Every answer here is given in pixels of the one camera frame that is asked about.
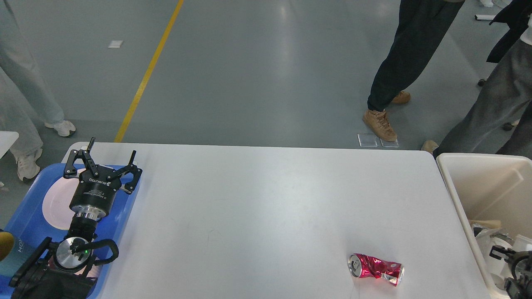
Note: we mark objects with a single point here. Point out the blue plastic tray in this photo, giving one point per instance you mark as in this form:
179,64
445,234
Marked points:
124,207

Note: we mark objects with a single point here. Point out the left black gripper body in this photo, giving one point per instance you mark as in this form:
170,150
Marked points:
94,197

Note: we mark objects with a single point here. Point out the teal mug yellow inside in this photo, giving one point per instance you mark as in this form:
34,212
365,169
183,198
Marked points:
13,253

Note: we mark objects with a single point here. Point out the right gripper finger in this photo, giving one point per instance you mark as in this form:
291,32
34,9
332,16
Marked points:
501,253
518,288

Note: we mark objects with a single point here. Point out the black jacket at right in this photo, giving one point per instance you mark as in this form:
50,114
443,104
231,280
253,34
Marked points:
516,16

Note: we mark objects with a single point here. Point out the beige plastic bin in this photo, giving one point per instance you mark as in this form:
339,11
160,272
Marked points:
489,187

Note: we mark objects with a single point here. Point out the crushed red soda can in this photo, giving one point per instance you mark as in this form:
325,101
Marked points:
364,266

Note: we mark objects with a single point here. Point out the person in black clothes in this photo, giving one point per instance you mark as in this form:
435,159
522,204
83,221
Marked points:
422,26

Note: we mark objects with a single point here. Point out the metal floor plate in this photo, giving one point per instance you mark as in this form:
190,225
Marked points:
372,141

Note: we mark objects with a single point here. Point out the brown paper bag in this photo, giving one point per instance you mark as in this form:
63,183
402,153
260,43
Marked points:
489,224

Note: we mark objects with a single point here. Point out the pink plate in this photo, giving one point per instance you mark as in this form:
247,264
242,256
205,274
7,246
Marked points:
56,203

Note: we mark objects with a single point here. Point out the person in grey trousers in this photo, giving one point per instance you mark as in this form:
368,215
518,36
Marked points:
508,89

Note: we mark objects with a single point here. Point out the crushed white paper cup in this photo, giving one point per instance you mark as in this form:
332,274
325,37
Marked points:
522,243

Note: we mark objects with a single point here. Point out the white table corner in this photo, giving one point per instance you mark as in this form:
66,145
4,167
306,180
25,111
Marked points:
7,139

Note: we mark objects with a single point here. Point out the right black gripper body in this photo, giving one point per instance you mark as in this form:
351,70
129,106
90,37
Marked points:
521,266

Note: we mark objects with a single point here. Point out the person in light jeans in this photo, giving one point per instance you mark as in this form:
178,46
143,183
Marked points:
19,65

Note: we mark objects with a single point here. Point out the foil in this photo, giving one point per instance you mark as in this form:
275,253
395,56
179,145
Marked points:
501,231

